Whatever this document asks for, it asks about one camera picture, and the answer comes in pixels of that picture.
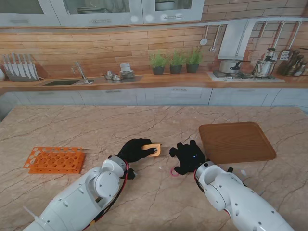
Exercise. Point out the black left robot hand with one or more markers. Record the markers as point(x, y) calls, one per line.
point(134, 151)

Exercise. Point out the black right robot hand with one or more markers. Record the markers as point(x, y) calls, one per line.
point(190, 156)

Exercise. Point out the orange cloth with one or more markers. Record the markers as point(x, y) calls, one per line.
point(154, 146)

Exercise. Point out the pink rubber band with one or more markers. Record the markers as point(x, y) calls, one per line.
point(171, 173)

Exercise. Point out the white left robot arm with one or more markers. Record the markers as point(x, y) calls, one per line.
point(79, 199)

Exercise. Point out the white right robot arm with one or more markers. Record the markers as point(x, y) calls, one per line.
point(228, 192)

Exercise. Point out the brown wooden tray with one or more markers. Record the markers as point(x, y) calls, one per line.
point(235, 142)

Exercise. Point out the white tape scrap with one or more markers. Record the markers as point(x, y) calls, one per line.
point(243, 172)

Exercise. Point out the orange test tube rack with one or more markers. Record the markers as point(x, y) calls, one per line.
point(48, 160)

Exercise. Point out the printed kitchen backdrop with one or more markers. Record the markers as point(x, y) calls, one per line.
point(96, 48)

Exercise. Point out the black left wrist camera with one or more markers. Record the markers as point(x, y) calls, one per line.
point(130, 174)

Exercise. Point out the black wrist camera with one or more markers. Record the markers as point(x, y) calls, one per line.
point(230, 169)
point(130, 174)

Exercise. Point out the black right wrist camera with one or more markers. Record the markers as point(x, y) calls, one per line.
point(230, 169)

